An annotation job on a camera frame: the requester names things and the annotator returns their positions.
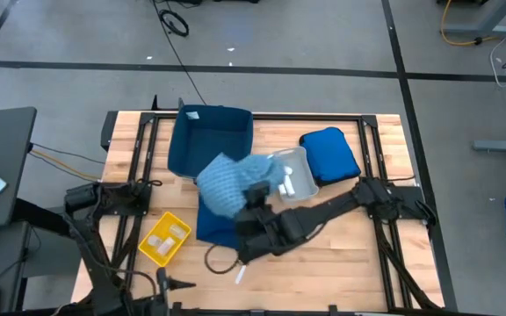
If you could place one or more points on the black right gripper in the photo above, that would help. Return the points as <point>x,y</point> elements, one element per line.
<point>257,195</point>

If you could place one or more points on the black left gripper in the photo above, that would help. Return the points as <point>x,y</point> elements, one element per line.
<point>162,285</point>

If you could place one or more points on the blue patterned hospital gown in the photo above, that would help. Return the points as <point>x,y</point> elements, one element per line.
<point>226,188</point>

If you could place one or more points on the small clear bottle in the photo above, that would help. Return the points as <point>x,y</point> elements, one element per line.
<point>165,246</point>

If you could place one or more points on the yellow plastic tray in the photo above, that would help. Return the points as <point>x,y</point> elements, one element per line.
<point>147,254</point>

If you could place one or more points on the grey plastic bin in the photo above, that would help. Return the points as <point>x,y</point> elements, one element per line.
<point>303,175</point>

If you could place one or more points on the small clear vial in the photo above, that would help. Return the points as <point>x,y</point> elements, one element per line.
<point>154,240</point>

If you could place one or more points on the small pink clear packet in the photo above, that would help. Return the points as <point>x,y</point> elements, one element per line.
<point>177,231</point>

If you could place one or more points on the navy fabric basket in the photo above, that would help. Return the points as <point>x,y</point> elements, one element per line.
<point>209,131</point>

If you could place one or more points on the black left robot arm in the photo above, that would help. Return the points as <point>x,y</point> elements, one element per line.
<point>90,250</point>

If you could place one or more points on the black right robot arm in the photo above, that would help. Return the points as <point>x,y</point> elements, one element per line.
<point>323,213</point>

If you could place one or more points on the folded navy cloth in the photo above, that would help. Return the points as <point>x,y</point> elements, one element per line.
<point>213,228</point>

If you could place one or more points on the small white strip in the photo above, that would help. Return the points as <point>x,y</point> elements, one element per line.
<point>240,274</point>

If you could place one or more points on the blue pillow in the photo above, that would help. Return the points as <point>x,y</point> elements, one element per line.
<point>330,153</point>

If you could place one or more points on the grey desk foot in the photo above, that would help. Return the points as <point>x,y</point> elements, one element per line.
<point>503,146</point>

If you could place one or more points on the grey desk frame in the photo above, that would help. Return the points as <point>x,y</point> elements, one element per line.
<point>490,17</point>

